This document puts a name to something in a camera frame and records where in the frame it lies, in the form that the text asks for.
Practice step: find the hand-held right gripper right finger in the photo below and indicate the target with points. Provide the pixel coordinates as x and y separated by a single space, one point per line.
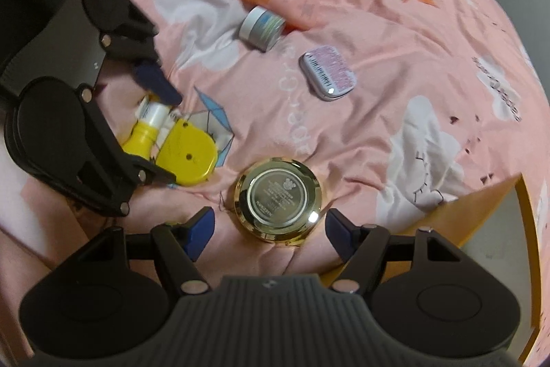
339 231

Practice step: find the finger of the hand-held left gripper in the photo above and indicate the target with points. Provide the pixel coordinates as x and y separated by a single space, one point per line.
157 83
116 160

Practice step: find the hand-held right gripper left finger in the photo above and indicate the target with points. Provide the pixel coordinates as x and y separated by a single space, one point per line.
202 229

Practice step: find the yellow bottle with white cap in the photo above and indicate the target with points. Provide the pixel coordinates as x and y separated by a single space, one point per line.
144 135

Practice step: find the round gold compact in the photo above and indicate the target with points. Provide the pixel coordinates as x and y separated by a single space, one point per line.
277 201

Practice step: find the yellow case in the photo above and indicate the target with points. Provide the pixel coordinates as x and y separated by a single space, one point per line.
187 152

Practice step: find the orange cardboard box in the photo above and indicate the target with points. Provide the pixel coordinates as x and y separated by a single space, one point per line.
429 229

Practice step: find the small grey cream jar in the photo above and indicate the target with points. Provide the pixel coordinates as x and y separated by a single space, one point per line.
262 27

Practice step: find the small metal tin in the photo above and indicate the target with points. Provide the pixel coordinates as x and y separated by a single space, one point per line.
328 70

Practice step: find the white cloth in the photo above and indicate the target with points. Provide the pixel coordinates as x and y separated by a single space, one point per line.
10 195

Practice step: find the pink printed blanket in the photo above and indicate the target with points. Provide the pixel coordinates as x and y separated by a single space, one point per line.
386 49

